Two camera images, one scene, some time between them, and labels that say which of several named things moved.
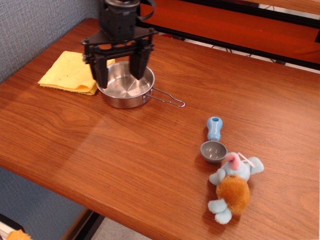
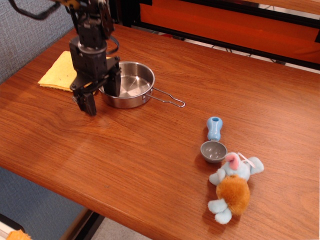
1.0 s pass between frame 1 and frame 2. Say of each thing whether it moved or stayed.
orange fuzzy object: stayed
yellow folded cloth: stayed
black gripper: moved
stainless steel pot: stayed
